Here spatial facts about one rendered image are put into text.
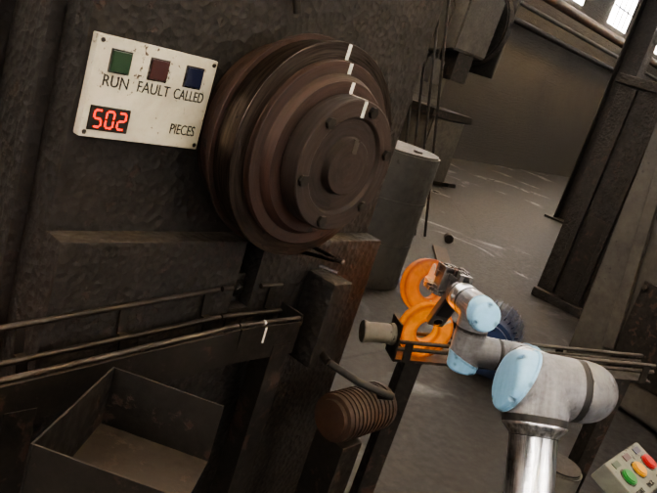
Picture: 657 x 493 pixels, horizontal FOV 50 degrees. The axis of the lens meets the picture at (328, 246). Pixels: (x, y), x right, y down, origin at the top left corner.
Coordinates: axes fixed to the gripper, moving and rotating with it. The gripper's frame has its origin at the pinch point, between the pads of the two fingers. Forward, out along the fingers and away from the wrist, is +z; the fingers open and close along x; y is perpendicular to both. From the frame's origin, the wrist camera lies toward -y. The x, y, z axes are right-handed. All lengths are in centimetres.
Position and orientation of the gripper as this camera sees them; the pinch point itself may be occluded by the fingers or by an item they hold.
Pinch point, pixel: (429, 280)
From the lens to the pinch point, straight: 196.4
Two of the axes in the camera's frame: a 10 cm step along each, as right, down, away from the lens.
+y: 3.1, -9.3, -1.8
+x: -9.3, -2.5, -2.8
